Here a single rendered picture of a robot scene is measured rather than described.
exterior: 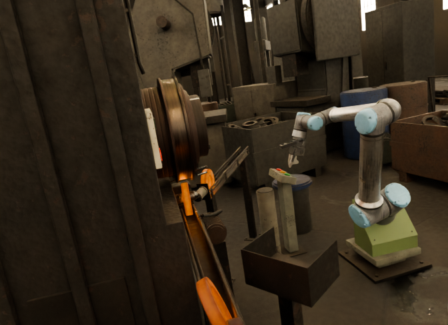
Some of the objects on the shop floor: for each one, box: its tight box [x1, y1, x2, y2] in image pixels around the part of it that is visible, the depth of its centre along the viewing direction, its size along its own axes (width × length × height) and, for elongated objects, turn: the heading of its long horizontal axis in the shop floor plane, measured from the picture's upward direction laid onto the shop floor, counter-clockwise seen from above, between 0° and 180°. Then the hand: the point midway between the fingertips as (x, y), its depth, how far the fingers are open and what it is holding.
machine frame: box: [0, 0, 203, 325], centre depth 156 cm, size 73×108×176 cm
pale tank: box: [203, 0, 234, 102], centre depth 1017 cm, size 92×92×450 cm
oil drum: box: [379, 81, 429, 135], centre depth 480 cm, size 59×59×89 cm
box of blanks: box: [221, 111, 327, 190], centre depth 434 cm, size 103×83×77 cm
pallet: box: [435, 85, 448, 105], centre depth 835 cm, size 120×82×32 cm
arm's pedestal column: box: [338, 248, 432, 284], centre depth 232 cm, size 40×40×8 cm
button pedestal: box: [269, 168, 307, 257], centre depth 256 cm, size 16×24×62 cm, turn 46°
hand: (289, 165), depth 242 cm, fingers closed
